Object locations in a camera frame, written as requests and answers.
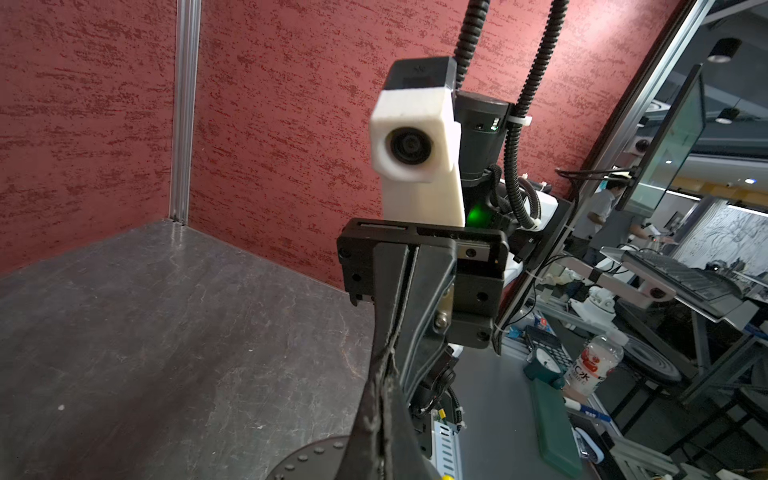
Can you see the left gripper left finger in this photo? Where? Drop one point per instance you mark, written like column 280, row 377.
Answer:
column 366, row 454

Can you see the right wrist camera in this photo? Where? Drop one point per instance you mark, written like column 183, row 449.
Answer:
column 415, row 143

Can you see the white slotted cable duct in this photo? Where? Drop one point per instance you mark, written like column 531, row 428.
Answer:
column 446, row 455

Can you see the green box on bench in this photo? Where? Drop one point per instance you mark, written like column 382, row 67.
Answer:
column 556, row 442

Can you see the right aluminium corner post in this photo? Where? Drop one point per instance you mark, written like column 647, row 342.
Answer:
column 186, row 68

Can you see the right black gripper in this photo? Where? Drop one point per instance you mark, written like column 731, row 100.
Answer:
column 428, row 283

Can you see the computer monitor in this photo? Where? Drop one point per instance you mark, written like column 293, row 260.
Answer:
column 672, row 144

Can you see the black keyboard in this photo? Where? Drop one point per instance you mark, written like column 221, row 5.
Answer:
column 690, row 281

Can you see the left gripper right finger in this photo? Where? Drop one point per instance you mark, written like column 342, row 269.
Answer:
column 402, row 456

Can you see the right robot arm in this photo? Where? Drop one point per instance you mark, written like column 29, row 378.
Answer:
column 486, row 124

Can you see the plastic drink bottle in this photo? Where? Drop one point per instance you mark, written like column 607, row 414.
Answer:
column 598, row 359

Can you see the person in white shirt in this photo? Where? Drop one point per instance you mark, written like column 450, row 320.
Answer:
column 596, row 213

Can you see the large perforated keyring yellow segment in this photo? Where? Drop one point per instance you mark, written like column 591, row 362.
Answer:
column 319, row 460

